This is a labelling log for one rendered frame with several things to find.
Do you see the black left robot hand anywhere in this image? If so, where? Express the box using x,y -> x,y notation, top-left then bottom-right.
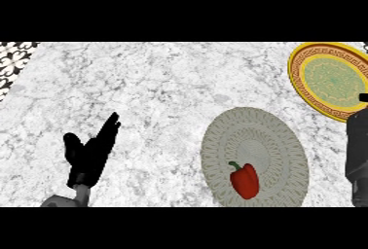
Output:
62,111 -> 123,191

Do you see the yellow patterned plate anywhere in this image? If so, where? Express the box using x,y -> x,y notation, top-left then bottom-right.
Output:
287,42 -> 368,124

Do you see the round grey woven placemat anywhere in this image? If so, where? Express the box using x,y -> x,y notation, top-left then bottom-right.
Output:
200,106 -> 311,208

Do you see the red bell pepper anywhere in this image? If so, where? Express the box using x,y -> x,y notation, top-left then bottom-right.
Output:
228,160 -> 262,201

